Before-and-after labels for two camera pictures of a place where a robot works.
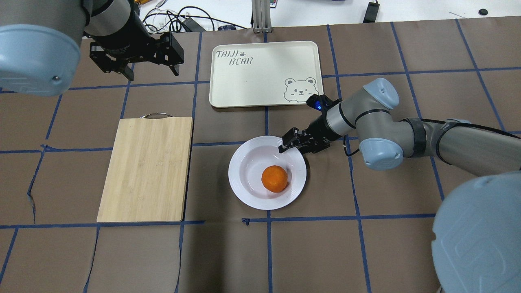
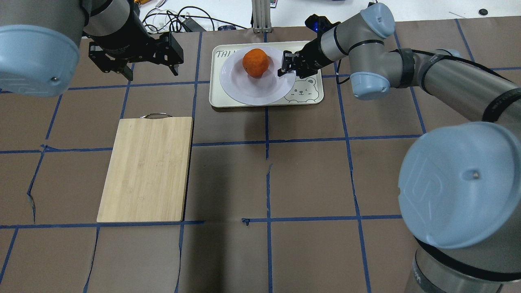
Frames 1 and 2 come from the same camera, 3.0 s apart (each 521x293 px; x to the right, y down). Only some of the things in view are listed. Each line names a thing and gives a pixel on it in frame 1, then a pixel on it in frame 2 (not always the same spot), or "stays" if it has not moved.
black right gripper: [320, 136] -> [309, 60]
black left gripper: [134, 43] stays
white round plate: [249, 160] -> [268, 89]
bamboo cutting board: [147, 177] stays
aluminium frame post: [261, 16] stays
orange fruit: [274, 178] -> [255, 62]
